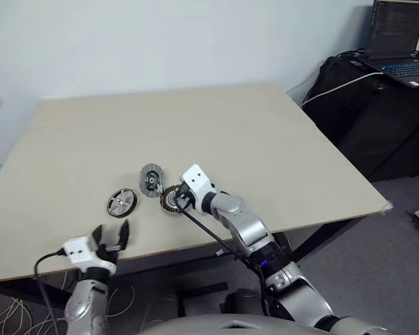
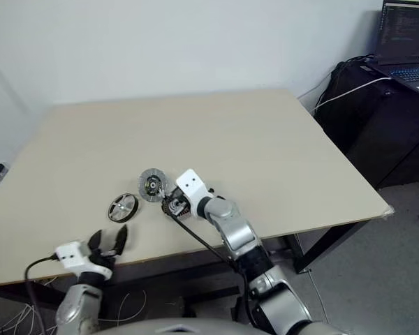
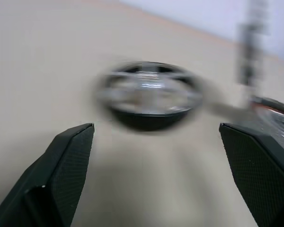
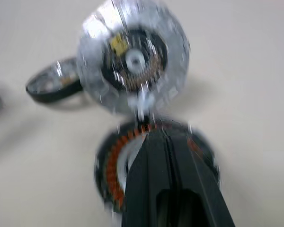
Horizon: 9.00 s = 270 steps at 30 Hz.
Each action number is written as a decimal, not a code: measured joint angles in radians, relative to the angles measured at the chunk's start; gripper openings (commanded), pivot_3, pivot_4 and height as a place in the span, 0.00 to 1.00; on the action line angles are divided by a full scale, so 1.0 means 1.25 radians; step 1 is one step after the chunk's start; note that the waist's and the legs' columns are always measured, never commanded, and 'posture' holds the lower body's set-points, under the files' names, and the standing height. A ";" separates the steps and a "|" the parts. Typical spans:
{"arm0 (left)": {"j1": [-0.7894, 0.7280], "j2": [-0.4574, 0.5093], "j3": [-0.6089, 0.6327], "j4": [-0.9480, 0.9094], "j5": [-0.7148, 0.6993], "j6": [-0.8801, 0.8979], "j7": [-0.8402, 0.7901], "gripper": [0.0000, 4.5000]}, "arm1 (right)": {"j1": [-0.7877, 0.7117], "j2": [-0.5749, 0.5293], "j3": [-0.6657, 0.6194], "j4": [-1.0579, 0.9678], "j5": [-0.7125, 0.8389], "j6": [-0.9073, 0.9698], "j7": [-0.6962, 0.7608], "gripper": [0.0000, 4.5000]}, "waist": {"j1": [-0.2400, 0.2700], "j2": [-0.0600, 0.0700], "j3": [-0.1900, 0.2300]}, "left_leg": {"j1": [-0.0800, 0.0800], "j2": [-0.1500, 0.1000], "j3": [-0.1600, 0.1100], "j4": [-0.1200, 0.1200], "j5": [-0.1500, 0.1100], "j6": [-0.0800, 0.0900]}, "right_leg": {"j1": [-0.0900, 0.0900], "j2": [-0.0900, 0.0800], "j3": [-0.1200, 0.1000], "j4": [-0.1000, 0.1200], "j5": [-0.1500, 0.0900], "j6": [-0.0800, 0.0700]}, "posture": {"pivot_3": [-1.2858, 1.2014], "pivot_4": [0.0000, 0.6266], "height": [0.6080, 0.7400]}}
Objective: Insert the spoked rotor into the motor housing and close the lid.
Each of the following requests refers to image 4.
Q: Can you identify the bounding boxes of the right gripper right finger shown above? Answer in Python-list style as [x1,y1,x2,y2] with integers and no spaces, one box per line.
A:
[166,131,237,227]

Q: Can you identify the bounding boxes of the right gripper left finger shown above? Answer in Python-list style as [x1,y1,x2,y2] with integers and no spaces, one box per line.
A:
[121,131,181,227]

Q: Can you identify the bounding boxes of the silver round motor lid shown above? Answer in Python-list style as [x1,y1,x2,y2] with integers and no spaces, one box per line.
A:
[75,0,192,118]

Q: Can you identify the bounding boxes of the black spoked rotor ring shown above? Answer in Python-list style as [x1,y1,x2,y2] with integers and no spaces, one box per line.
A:
[25,56,85,106]

